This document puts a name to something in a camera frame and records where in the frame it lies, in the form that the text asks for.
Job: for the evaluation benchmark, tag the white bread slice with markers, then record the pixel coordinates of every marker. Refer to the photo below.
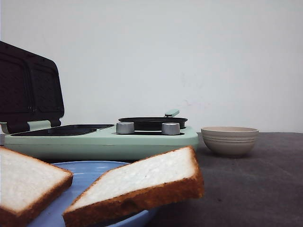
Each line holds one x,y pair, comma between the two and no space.
27,187
158,180

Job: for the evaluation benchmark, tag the beige ribbed bowl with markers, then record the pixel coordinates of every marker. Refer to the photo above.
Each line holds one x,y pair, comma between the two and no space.
229,141

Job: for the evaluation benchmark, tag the breakfast maker hinged lid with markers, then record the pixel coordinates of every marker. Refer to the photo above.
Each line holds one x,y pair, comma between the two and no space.
30,89

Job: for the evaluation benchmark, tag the mint green breakfast maker base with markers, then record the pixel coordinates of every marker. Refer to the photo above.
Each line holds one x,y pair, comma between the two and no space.
97,142

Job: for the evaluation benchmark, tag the black round frying pan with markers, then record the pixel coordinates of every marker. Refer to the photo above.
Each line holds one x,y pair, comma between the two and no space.
155,123

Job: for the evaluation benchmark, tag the right silver control knob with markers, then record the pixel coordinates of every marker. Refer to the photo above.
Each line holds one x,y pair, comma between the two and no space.
170,128

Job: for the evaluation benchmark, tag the silver control knob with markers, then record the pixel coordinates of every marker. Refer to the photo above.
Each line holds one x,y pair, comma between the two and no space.
124,128
170,128

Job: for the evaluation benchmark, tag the left silver control knob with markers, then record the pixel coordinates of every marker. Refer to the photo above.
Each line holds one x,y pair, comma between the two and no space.
124,128

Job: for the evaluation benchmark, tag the blue plastic plate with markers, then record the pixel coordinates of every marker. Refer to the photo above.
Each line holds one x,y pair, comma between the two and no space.
84,174

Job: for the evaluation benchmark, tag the grey felt table mat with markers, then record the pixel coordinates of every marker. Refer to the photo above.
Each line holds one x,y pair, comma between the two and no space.
262,189

